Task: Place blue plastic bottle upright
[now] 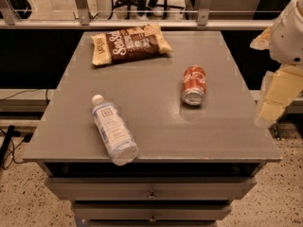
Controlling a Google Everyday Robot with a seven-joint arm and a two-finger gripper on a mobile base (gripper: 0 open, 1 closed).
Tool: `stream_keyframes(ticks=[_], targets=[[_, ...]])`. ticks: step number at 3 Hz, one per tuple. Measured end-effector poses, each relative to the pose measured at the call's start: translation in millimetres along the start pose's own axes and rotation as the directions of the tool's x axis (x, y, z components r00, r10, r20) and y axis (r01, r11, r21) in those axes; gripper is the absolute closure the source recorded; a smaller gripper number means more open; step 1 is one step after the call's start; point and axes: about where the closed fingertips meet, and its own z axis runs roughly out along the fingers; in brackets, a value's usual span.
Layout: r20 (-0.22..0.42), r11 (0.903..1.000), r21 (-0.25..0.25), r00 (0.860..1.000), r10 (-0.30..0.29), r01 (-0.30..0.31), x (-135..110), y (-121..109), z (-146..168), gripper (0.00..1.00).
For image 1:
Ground upper drawer knob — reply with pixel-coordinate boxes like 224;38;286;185
148;191;157;201

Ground grey drawer cabinet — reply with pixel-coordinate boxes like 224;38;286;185
24;31;280;227

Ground drawer knob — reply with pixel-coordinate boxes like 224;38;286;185
149;215;157;222
148;191;157;201

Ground red soda can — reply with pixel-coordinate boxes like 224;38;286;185
181;65;206;106

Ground metal railing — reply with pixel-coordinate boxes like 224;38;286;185
0;0;274;30

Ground blue plastic water bottle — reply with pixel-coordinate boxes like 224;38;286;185
92;95;139;166

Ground lower drawer knob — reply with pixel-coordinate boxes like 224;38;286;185
149;215;157;222

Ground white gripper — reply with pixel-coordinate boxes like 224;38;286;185
250;0;303;127

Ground brown chip bag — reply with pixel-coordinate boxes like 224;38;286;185
92;25;173;66

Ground black floor cables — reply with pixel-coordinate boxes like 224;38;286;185
0;125;32;171

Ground black office chair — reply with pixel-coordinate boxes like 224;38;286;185
108;0;186;21

